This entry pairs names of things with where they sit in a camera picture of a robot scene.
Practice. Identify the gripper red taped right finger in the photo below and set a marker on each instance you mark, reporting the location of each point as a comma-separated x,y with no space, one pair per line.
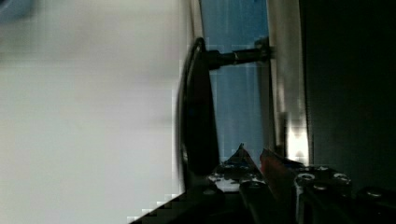
279,174

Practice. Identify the black and silver toaster oven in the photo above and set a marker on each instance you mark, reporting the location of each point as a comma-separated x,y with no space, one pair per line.
311,80

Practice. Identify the gripper blue taped left finger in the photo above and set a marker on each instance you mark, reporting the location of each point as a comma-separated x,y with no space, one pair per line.
235,171

